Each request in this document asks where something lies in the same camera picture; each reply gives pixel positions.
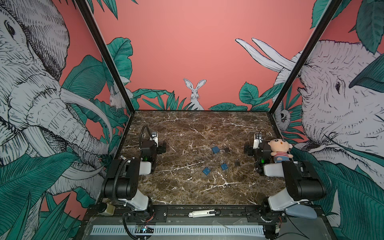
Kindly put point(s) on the left black frame post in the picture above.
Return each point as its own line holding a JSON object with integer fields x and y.
{"x": 98, "y": 38}

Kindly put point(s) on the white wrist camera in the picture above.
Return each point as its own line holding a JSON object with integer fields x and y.
{"x": 155, "y": 138}
{"x": 258, "y": 138}

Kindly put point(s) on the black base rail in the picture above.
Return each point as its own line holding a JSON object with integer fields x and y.
{"x": 252, "y": 213}

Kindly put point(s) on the right black frame post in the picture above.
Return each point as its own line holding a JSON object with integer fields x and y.
{"x": 325, "y": 19}

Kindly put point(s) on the black padlock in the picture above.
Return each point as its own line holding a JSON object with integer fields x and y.
{"x": 227, "y": 149}
{"x": 237, "y": 163}

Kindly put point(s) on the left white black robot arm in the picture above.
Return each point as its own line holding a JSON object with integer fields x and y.
{"x": 121, "y": 184}

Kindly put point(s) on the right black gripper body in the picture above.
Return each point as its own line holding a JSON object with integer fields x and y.
{"x": 252, "y": 152}

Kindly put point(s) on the plush doll striped shirt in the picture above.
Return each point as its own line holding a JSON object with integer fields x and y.
{"x": 280, "y": 150}

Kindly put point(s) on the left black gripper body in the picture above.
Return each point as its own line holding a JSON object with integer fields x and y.
{"x": 159, "y": 149}

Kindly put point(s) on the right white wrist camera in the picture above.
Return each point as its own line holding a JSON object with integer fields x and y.
{"x": 258, "y": 138}

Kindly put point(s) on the grey oval pad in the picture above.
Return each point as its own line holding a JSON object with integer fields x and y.
{"x": 301, "y": 211}

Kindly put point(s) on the black frame post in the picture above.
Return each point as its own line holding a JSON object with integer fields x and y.
{"x": 325, "y": 19}
{"x": 98, "y": 38}

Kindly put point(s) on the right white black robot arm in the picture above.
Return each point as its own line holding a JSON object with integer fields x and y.
{"x": 303, "y": 184}

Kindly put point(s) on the small green circuit board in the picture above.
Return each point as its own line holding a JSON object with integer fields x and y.
{"x": 145, "y": 230}

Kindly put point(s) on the white perforated strip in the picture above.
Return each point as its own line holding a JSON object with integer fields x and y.
{"x": 162, "y": 230}

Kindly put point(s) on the blue padlock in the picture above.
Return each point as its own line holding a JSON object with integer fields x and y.
{"x": 215, "y": 149}
{"x": 206, "y": 171}
{"x": 224, "y": 166}

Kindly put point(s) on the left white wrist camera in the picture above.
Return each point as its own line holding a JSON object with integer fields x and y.
{"x": 155, "y": 138}

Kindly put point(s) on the white utility knife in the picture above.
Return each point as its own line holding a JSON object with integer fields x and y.
{"x": 202, "y": 213}

